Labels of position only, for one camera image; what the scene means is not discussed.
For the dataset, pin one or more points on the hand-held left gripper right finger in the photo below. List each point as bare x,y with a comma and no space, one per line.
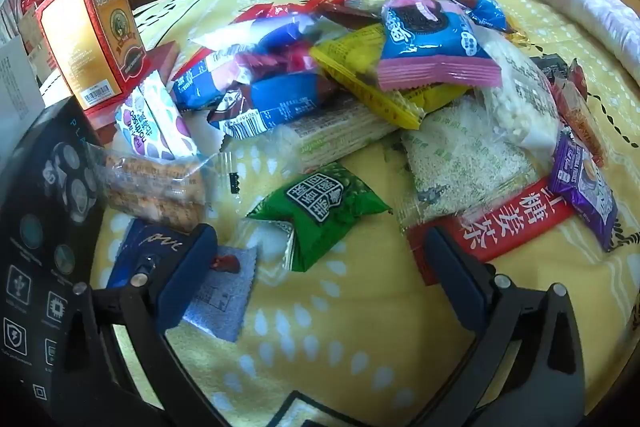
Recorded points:
460,279

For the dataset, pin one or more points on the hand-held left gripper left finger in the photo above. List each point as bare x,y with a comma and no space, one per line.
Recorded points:
185,279

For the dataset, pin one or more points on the long red packet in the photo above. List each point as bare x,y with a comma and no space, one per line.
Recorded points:
500,219

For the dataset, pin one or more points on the green snack packet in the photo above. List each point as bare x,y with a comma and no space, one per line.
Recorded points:
325,202

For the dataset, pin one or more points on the grey-blue small packet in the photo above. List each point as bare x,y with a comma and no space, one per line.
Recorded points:
225,302

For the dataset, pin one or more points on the dark blue chocolate packet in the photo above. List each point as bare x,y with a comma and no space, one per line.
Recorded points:
140,252

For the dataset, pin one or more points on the clear sesame snack packet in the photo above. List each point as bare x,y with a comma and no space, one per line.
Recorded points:
465,157

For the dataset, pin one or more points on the purple snack packet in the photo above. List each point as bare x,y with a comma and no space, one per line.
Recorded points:
582,187

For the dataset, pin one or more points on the black printed box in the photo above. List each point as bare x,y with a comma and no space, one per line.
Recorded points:
35,232

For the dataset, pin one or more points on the white purple dotted packet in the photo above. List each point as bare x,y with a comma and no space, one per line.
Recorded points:
155,122

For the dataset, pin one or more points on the clear wafer packet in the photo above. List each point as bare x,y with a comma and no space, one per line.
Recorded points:
335,132

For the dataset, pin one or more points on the clear white puffed balls packet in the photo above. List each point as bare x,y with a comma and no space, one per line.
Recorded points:
520,92

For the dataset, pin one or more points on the blue and white packet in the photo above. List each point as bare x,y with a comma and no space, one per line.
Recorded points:
200,82

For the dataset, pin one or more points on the orange-red snack packet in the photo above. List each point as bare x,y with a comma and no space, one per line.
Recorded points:
580,117

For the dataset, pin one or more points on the blue brown barcode packet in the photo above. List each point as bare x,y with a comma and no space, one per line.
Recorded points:
285,99

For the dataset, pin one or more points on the dark red flat box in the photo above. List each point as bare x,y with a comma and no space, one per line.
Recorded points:
165,54

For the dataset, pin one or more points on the yellow snack packet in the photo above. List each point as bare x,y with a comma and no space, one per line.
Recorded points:
360,72

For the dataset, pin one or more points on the blue and pink cookie packet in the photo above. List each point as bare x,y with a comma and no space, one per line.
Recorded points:
435,37

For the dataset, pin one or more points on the white box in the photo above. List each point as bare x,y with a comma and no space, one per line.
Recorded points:
15,82

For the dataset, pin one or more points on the red and gold carton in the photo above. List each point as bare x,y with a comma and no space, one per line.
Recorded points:
100,32

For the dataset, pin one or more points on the white red blue packet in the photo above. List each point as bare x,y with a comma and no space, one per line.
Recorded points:
260,27

